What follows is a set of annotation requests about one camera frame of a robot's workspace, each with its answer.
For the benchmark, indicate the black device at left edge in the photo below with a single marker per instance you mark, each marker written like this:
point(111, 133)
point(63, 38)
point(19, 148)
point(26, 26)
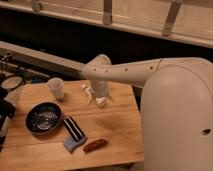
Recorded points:
point(7, 111)

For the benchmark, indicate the white plastic cup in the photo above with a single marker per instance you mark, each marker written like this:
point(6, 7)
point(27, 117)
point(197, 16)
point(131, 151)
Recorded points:
point(55, 85)

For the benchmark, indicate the brown sausage toy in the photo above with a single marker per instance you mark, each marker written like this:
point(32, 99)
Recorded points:
point(94, 145)

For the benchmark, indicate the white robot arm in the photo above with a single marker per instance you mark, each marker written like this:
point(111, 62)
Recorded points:
point(176, 107)

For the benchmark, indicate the round mirror with dark frame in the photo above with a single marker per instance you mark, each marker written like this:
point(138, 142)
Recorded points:
point(12, 82)

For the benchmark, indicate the dark ceramic bowl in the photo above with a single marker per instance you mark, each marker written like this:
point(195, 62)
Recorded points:
point(43, 118)

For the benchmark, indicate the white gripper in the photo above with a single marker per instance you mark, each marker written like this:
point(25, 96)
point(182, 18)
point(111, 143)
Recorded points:
point(100, 90)

